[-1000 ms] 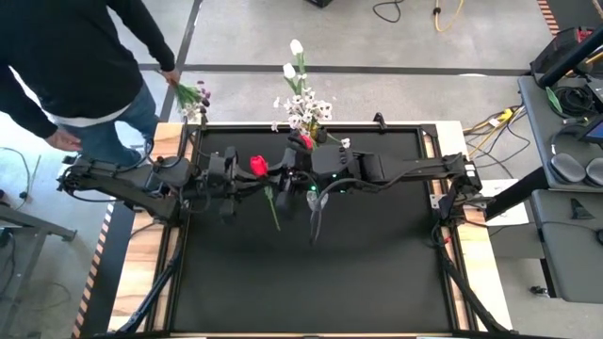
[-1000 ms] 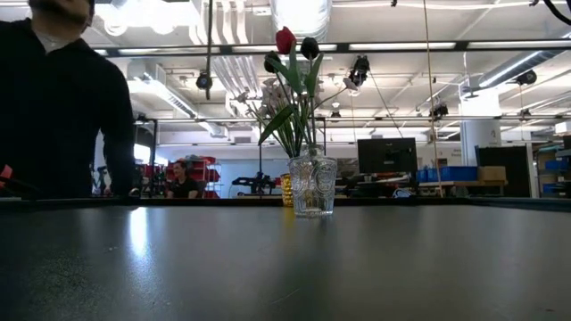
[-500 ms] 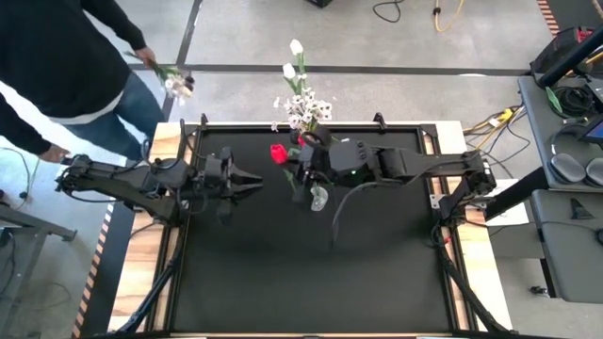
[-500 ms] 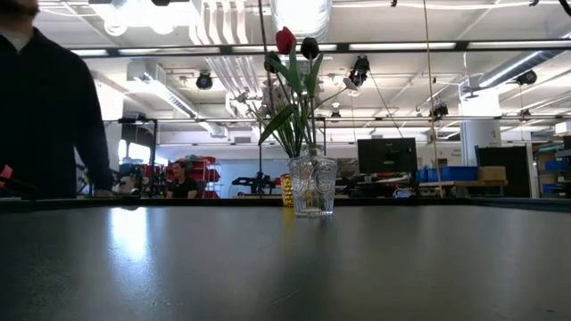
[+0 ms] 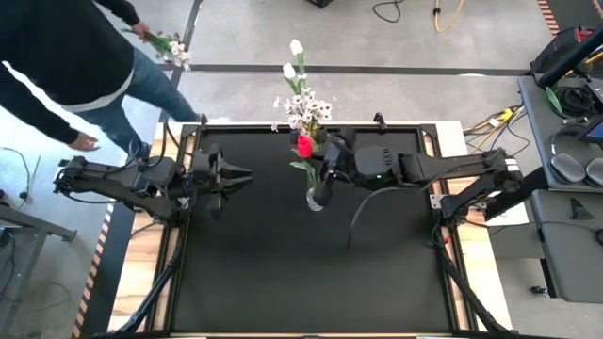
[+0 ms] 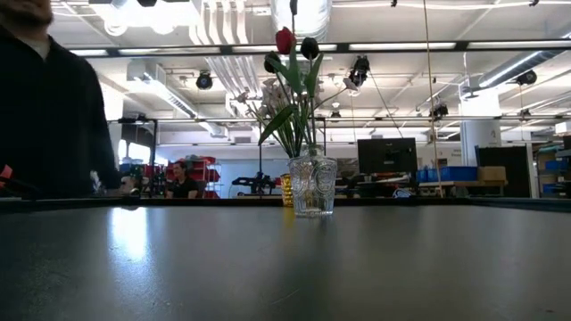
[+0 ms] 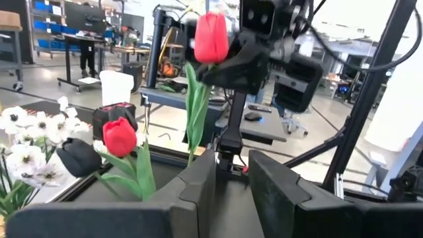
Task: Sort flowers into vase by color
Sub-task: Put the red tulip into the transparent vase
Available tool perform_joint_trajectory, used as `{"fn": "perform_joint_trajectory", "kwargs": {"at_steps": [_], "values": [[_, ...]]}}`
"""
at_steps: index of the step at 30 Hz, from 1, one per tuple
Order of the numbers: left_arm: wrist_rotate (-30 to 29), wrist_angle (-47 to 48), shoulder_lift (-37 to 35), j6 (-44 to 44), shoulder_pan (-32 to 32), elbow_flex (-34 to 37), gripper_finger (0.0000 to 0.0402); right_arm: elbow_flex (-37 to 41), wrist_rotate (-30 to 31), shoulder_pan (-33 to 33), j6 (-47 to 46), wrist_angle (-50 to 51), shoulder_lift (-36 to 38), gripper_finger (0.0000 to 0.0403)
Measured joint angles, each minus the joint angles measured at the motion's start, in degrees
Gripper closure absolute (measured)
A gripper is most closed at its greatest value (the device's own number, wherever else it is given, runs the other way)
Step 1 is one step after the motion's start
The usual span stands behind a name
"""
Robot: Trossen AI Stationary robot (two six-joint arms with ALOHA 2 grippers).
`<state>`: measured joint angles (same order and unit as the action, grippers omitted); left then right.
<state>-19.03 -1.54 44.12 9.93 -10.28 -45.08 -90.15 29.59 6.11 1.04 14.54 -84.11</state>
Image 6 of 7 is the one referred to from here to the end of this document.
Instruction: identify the dark-headed tulip with long leaf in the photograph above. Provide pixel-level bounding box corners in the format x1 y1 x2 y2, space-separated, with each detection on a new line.
257 50 309 158

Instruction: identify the red tulip with thick stem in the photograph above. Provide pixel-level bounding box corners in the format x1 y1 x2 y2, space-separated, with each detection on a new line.
275 26 309 157

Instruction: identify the bunch of white flowers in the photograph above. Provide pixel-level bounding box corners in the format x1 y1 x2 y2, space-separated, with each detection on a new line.
238 78 325 148

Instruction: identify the red tulip with green stem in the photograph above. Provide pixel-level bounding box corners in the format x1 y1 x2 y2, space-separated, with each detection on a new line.
299 37 325 157

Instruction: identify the single white flower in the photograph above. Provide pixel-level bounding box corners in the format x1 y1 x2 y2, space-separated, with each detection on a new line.
311 77 360 135

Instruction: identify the clear patterned glass vase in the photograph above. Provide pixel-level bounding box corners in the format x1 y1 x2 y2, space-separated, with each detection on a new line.
287 143 339 218

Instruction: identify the gold ribbed vase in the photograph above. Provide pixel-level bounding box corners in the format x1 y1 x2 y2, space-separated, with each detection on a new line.
279 172 294 209

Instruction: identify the red storage shelf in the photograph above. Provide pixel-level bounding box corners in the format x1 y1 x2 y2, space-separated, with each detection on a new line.
146 155 222 200

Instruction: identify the seated person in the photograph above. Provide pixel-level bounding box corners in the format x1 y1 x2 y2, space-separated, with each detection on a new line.
165 160 201 200

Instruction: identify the large black monitor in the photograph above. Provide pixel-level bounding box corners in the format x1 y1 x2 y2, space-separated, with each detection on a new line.
356 137 418 175

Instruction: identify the row of blue bins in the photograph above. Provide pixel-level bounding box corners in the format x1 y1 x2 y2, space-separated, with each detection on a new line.
417 166 479 184

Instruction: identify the brown cardboard box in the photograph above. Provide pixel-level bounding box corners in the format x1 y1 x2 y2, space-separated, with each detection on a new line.
477 166 508 183

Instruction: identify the black cabinet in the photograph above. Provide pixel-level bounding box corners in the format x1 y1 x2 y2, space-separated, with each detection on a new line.
475 145 532 198

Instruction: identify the storage shelf with bins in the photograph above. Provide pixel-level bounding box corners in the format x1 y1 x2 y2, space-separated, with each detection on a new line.
537 142 571 197

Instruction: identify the silver ceiling air duct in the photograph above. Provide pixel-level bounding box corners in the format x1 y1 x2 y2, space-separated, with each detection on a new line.
271 0 334 90

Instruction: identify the black overhead camera on mount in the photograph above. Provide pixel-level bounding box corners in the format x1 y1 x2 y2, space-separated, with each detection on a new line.
347 55 371 89

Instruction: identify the black frame bar with lights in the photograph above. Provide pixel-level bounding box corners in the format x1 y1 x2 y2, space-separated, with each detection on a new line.
66 39 571 58

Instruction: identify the thin hanging cable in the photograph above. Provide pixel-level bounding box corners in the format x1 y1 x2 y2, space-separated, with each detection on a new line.
422 0 443 188

